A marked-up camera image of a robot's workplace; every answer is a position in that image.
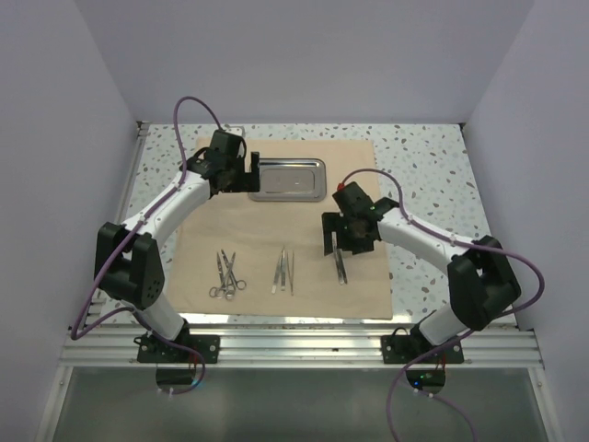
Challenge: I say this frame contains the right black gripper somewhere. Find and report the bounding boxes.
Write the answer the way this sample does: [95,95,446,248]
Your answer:
[323,211,374,255]

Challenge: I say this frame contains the steel instrument tray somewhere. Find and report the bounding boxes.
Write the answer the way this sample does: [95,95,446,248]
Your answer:
[248,157,327,203]

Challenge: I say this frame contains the steel scalpel handle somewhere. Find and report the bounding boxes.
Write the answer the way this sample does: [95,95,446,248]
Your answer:
[337,249,348,285]
[334,249,345,285]

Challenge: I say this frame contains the steel tweezers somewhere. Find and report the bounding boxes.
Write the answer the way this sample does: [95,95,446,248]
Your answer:
[279,248,286,291]
[286,250,295,296]
[271,252,282,295]

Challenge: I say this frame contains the beige cloth wrap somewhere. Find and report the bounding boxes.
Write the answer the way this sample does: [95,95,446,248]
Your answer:
[163,136,395,321]

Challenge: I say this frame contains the steel forceps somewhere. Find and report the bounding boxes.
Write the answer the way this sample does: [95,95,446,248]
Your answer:
[221,250,247,291]

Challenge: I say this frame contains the steel surgical scissors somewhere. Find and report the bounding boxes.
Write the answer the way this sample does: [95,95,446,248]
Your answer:
[209,251,237,301]

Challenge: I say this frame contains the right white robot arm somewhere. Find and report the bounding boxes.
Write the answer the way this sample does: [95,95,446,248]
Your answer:
[321,198,521,362]

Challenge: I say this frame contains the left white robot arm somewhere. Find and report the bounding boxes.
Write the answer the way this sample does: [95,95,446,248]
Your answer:
[94,148,260,362]

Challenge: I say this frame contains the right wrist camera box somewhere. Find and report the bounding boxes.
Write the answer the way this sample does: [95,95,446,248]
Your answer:
[332,181,374,217]

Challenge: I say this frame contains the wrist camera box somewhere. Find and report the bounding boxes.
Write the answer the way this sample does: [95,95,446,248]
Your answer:
[332,181,374,217]
[209,129,247,158]

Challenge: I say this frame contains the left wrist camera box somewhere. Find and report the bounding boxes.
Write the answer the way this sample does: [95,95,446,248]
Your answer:
[209,129,247,158]

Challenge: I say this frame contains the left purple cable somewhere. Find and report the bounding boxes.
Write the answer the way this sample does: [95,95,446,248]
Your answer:
[68,96,229,395]

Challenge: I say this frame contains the purple cable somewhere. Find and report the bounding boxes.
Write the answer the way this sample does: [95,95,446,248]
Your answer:
[338,169,547,442]
[68,96,229,395]

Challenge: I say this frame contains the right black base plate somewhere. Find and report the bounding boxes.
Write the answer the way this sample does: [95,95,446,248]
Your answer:
[380,327,465,365]

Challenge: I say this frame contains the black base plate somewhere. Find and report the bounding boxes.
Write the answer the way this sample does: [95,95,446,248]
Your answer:
[133,333,221,364]
[380,327,465,365]

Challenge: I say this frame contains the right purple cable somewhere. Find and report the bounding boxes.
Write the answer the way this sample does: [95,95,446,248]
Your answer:
[338,169,547,442]

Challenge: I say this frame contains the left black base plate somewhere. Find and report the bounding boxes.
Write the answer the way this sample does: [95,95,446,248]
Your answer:
[133,333,221,364]

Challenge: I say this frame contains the aluminium front rail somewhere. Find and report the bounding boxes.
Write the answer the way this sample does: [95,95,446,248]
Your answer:
[59,324,543,368]

